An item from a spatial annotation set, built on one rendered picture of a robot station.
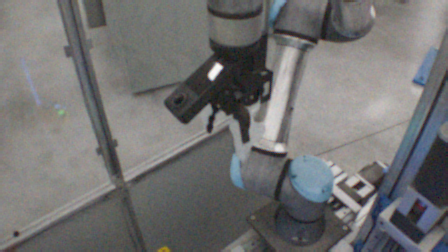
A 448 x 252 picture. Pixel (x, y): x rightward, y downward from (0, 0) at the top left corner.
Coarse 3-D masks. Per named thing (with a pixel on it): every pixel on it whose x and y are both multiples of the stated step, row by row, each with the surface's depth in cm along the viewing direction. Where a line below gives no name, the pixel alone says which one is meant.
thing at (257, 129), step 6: (234, 120) 55; (252, 120) 57; (234, 126) 55; (252, 126) 57; (258, 126) 58; (264, 126) 59; (234, 132) 56; (252, 132) 57; (258, 132) 58; (264, 132) 59; (234, 138) 57; (240, 138) 55; (252, 138) 58; (258, 138) 59; (234, 144) 58; (240, 144) 56; (246, 144) 56; (252, 144) 58; (240, 150) 57; (246, 150) 57; (240, 156) 58; (246, 156) 58
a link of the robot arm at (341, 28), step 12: (336, 0) 53; (348, 0) 50; (360, 0) 51; (336, 12) 63; (348, 12) 58; (360, 12) 58; (372, 12) 73; (336, 24) 76; (348, 24) 67; (360, 24) 68; (372, 24) 74; (336, 36) 80; (348, 36) 76; (360, 36) 75
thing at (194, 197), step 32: (192, 160) 137; (224, 160) 151; (128, 192) 122; (160, 192) 134; (192, 192) 148; (224, 192) 166; (64, 224) 109; (96, 224) 119; (160, 224) 145; (192, 224) 162; (224, 224) 184
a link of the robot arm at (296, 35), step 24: (288, 0) 82; (312, 0) 80; (288, 24) 83; (312, 24) 81; (288, 48) 85; (312, 48) 86; (288, 72) 85; (288, 96) 87; (264, 120) 89; (288, 120) 89; (264, 144) 88; (240, 168) 90; (264, 168) 88; (264, 192) 89
